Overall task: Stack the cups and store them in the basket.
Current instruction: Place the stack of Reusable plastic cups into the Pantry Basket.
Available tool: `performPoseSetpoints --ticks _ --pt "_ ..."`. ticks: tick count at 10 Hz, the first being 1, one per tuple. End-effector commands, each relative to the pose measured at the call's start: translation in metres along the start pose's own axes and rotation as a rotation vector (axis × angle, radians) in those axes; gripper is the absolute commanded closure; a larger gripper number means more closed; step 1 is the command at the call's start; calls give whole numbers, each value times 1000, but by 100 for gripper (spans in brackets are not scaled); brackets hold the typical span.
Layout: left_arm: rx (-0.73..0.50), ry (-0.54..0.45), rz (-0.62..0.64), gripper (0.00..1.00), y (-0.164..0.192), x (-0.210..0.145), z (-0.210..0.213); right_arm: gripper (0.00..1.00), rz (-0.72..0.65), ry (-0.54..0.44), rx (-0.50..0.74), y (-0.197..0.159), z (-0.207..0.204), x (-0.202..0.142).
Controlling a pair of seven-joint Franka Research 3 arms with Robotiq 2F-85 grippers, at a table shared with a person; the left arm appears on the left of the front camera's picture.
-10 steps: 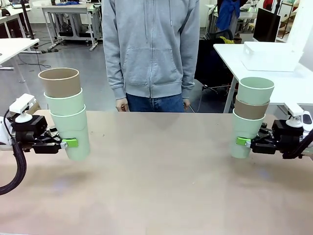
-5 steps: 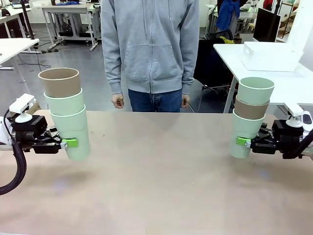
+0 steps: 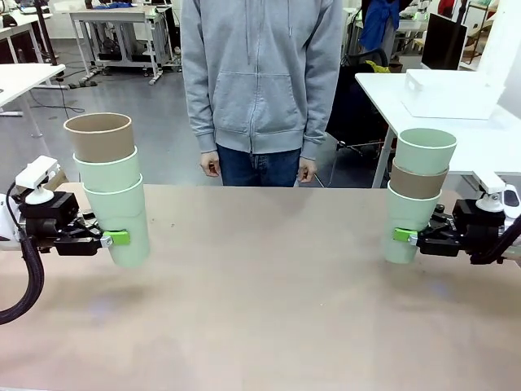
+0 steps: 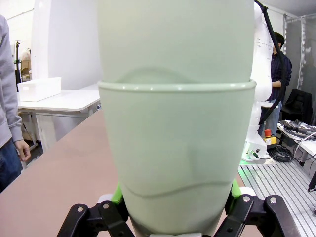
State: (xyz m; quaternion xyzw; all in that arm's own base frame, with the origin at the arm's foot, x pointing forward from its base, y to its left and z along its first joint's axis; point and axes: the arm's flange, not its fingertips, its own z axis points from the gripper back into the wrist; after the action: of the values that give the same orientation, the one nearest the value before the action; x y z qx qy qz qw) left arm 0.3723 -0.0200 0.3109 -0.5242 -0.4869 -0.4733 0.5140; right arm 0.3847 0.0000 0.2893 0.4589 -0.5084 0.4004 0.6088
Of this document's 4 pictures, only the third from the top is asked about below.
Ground person's left forearm grey sleeve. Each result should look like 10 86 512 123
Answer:
300 60 342 160

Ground white plastic basket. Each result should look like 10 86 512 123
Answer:
401 68 506 121

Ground person's left hand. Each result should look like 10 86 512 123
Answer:
298 157 319 182

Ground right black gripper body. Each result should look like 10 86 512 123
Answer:
452 198 508 258

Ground black stand pole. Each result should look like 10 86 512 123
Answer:
33 0 60 66

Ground brown plastic cup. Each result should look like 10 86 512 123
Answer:
63 112 136 164
389 157 450 200

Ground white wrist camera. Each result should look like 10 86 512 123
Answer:
15 155 61 204
475 169 507 213

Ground grey hoodie torso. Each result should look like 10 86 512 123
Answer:
180 0 344 160

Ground blue jacket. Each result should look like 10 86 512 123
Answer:
358 0 403 53

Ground black corrugated cable conduit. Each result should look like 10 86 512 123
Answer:
0 234 46 326

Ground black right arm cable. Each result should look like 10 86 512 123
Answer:
469 213 521 266

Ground black floor cable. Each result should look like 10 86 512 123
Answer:
28 77 86 119

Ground large white side table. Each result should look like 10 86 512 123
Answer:
354 72 521 189

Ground wooden chair frame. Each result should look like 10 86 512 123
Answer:
463 0 497 66

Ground white background desk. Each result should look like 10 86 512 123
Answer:
0 10 55 65

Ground black office chair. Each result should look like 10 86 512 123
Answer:
325 47 392 164

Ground black monitor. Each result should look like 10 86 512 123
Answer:
420 12 469 72

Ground person's right forearm grey sleeve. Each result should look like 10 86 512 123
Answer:
182 60 223 154

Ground light green plastic cup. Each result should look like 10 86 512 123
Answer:
396 127 458 176
72 145 140 193
383 179 444 265
82 173 151 269

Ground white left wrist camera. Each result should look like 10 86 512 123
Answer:
15 155 61 204

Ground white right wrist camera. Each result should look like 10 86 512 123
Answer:
475 169 507 213

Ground blue jeans legs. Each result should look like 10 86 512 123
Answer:
216 143 303 187

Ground grey workshop desk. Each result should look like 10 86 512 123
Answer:
68 7 164 86

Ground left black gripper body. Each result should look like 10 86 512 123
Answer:
18 191 81 248

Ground person's right hand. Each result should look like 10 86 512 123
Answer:
199 151 221 178

